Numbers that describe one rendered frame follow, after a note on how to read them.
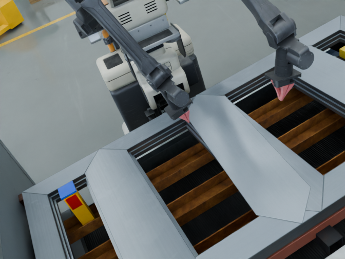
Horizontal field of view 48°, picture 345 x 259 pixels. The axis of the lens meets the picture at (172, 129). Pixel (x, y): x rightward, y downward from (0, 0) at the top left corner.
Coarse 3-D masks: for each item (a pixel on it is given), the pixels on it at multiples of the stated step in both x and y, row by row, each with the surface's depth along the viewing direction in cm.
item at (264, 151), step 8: (264, 144) 130; (248, 152) 130; (256, 152) 129; (264, 152) 128; (272, 152) 127; (232, 160) 129; (240, 160) 128; (248, 160) 127; (256, 160) 126; (264, 160) 125; (224, 168) 128; (232, 168) 127; (240, 168) 126; (248, 168) 125; (232, 176) 124
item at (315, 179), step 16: (336, 32) 167; (320, 48) 167; (256, 80) 161; (240, 96) 159; (320, 96) 143; (336, 112) 138; (176, 128) 154; (192, 128) 151; (256, 128) 137; (144, 144) 151; (272, 144) 129; (288, 160) 122; (304, 160) 120; (80, 176) 146; (144, 176) 138; (304, 176) 116; (320, 176) 114; (320, 192) 110; (320, 208) 107; (336, 208) 109; (176, 224) 121; (304, 224) 106; (64, 240) 127; (112, 240) 121; (288, 240) 106; (256, 256) 103
